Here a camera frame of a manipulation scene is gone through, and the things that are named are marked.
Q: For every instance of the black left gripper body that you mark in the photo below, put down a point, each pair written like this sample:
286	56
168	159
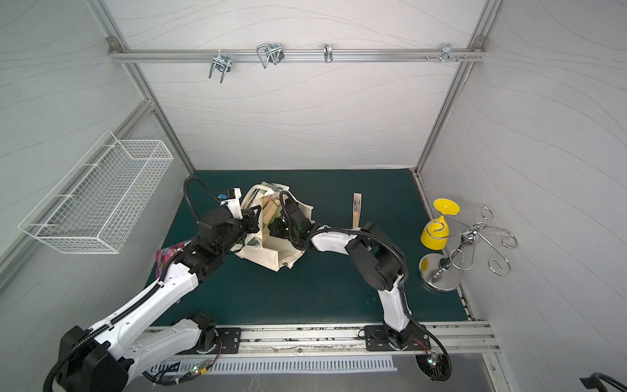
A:
250	220

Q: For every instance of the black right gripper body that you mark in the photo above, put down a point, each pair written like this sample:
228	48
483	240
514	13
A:
287	212

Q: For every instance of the cream canvas tote bag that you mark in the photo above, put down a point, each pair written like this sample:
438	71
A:
269	247

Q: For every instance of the bamboo folding fan pink tassel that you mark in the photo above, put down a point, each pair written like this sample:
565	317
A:
356	211

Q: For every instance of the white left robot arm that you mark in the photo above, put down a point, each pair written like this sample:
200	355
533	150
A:
109	354

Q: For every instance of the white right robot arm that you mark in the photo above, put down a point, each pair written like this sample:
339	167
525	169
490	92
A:
378	260

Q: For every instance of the pink snack packet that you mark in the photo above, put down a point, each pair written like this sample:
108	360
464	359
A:
167	256

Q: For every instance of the yellow plastic wine glass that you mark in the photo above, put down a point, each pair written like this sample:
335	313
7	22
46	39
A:
436	233

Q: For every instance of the metal double hook left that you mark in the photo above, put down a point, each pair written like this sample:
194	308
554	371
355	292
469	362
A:
220	66

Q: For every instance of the metal double hook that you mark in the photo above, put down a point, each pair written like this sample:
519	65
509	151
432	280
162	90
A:
270	53
220	66

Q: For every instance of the metal double hook middle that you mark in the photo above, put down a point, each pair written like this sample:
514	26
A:
270	53

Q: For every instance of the small metal hook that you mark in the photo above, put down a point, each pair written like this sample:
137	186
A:
327	53

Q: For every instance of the metal hook right end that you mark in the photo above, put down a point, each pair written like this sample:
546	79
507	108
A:
448	54

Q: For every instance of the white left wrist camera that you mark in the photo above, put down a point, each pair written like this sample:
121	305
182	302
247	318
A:
230	198

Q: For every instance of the chrome wire glass rack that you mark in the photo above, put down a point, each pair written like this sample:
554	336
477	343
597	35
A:
440	270

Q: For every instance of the white wire basket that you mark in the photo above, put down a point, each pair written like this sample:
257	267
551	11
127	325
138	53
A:
95	206

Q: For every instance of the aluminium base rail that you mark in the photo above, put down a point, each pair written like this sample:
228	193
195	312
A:
469	337

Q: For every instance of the aluminium crossbar rail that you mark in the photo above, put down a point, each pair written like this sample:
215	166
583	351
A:
292	56

